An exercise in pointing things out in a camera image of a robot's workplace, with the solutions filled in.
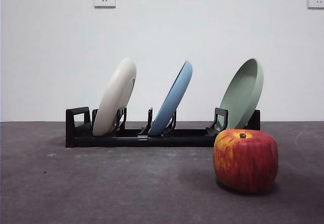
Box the black plastic plate rack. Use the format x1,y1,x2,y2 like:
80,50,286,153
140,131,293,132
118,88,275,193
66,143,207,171
65,106,261,148

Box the cream round plate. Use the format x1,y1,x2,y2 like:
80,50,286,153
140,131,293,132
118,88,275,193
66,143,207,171
93,57,138,137

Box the red yellow apple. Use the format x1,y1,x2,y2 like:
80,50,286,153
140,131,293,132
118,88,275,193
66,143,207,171
213,129,279,194

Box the blue round plate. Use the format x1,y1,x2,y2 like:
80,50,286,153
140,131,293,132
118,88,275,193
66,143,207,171
147,60,193,137

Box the green round plate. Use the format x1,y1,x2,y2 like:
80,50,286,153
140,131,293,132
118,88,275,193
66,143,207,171
218,58,265,131

